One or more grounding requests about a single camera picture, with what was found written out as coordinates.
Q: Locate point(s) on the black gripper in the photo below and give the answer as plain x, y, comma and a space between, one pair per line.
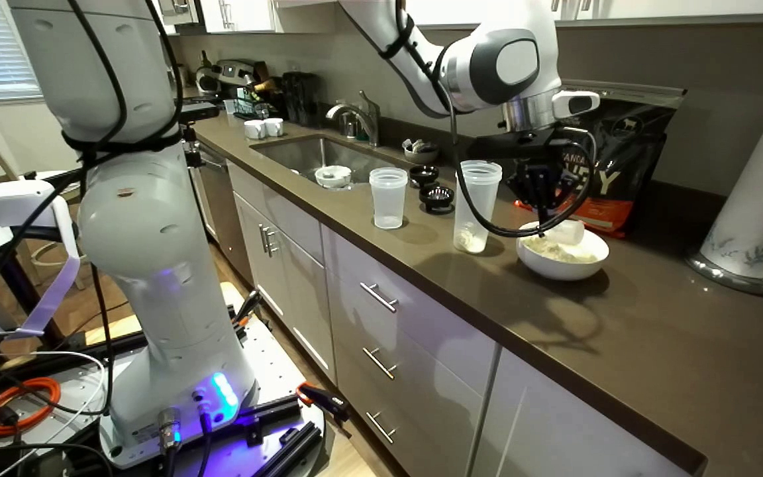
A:
554, 168

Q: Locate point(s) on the white plastic scoop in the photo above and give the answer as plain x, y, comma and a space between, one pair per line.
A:
569, 234

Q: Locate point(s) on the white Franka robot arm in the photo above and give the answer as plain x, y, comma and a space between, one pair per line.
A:
153, 238

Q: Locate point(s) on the white ceramic bowl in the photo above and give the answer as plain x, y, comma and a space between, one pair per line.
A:
562, 266

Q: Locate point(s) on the tall clear shaker cup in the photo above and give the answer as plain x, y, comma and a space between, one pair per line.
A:
476, 208

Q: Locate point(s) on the black round bowl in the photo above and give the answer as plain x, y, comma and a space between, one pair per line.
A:
424, 175

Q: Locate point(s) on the short clear shaker cup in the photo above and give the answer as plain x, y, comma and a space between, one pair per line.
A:
387, 202

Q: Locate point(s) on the small white cup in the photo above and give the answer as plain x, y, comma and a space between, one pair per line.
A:
275, 127
255, 127

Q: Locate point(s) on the black whey protein bag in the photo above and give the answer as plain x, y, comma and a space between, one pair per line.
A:
636, 148

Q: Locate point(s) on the small black white object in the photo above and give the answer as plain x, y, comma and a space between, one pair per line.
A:
419, 148

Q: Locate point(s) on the silver towel holder base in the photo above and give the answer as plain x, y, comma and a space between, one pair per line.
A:
736, 277

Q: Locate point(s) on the lower kitchen cabinets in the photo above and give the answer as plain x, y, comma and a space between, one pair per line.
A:
418, 372

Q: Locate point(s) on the small round white container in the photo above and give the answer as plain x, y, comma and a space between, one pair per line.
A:
334, 175

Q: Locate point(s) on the chrome sink faucet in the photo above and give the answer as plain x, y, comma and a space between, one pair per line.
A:
351, 120

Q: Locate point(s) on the steel kitchen sink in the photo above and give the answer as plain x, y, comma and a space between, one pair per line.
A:
310, 153

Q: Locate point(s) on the white upper kitchen cabinets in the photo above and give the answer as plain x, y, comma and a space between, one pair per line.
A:
708, 8

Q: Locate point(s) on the black coffee maker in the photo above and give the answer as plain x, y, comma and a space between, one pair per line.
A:
301, 95

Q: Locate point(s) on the orange black clamp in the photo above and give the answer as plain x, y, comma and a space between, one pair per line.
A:
324, 400
245, 307

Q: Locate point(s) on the perforated robot mounting table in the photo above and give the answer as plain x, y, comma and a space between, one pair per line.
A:
285, 360

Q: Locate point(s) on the stainless dishwasher front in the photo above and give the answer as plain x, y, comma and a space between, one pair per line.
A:
224, 220

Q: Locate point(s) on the silver countertop appliance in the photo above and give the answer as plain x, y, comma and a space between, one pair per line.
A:
236, 85

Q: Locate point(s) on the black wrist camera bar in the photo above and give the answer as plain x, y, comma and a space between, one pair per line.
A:
504, 148

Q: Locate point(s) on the black aluminium rail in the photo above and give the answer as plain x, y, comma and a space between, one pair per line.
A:
289, 452

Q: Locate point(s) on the white plastic frame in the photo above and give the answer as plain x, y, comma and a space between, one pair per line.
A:
55, 291

